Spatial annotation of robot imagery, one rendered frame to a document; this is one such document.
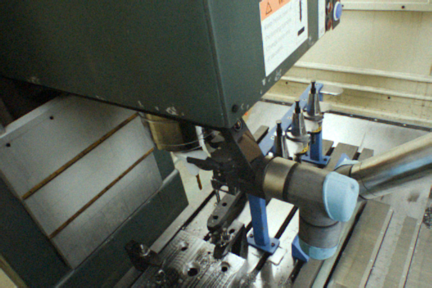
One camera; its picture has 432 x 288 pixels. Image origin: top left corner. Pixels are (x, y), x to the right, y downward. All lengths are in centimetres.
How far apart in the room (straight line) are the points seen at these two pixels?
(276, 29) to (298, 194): 27
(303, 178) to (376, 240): 78
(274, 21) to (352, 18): 105
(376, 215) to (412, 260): 20
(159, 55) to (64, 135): 63
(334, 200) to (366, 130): 113
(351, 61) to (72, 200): 122
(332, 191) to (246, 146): 17
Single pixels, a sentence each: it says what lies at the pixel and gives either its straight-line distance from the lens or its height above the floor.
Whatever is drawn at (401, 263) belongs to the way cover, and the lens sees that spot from 132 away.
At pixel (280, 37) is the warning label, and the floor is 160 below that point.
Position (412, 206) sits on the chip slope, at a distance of 154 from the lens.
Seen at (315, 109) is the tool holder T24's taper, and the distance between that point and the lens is 105.
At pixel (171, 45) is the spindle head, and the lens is 44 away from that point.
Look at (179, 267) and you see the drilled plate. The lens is 101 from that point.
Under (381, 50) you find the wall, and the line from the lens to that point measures 157.
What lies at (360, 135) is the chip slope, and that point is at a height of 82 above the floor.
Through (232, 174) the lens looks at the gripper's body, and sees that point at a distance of 66.
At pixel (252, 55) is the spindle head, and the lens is 48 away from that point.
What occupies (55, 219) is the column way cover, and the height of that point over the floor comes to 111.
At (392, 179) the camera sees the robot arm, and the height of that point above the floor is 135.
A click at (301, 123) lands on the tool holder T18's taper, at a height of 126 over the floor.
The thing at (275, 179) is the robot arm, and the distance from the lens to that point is 61.
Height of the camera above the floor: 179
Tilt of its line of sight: 35 degrees down
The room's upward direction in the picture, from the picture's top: 12 degrees counter-clockwise
